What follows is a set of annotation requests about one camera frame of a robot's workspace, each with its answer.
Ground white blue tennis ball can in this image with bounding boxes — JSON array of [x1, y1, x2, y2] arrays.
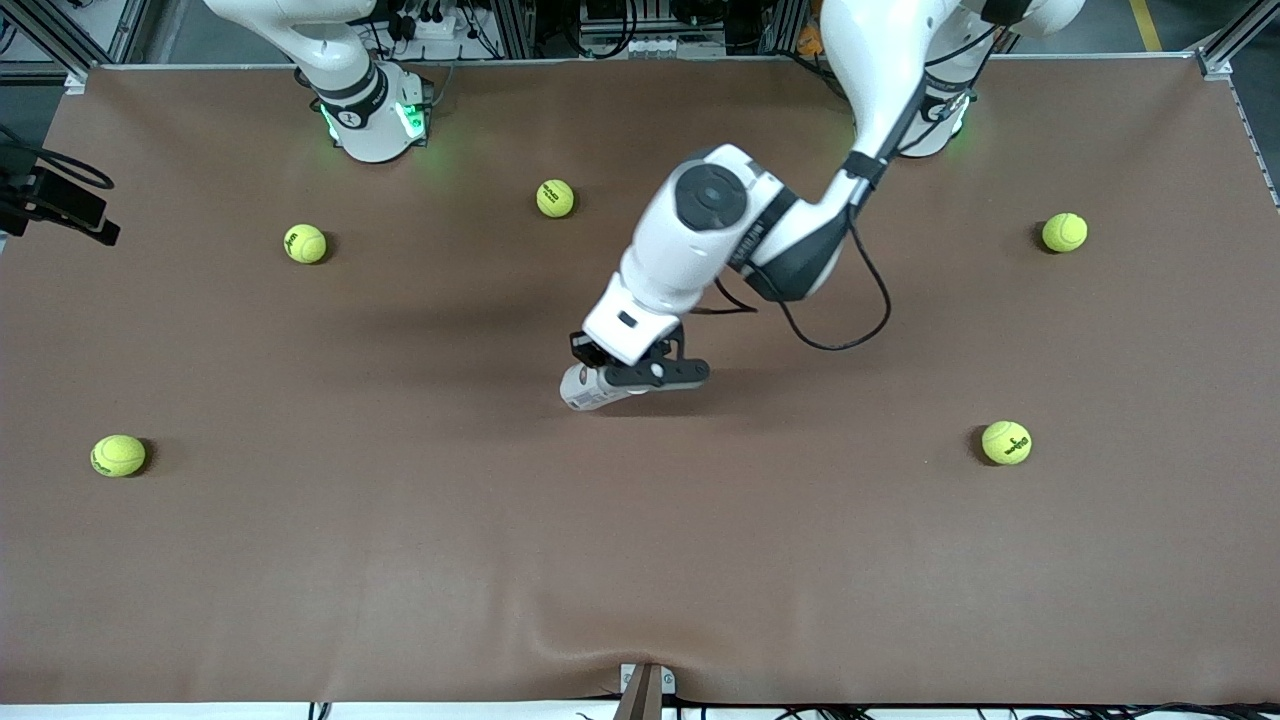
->
[[560, 365, 651, 412]]

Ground brown table mat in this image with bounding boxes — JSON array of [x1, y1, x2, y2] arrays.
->
[[0, 62, 1280, 706]]

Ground white connector strip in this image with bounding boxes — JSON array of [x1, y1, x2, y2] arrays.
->
[[578, 35, 728, 59]]

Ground white power strip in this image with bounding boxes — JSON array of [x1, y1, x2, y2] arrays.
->
[[390, 10, 463, 43]]

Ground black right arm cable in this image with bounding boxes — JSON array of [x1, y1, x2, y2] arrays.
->
[[0, 120, 117, 193]]

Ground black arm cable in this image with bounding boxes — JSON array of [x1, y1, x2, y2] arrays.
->
[[0, 120, 117, 193], [715, 30, 1001, 353]]

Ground aluminium frame beam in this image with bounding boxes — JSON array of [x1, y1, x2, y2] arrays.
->
[[1195, 0, 1280, 81], [0, 0, 151, 96]]

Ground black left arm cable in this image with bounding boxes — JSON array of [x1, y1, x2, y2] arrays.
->
[[715, 30, 1001, 353]]

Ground aluminium frame post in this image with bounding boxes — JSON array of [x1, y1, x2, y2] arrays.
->
[[490, 0, 541, 61]]

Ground grey metal edge bracket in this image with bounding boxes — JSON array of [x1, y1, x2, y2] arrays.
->
[[618, 662, 677, 720]]

